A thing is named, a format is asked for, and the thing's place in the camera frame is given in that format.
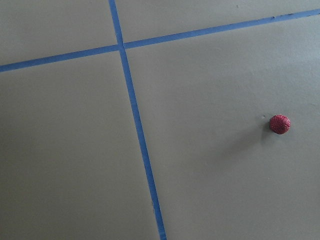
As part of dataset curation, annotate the red strawberry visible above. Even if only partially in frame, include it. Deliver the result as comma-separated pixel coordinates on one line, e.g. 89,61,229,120
269,114,291,135

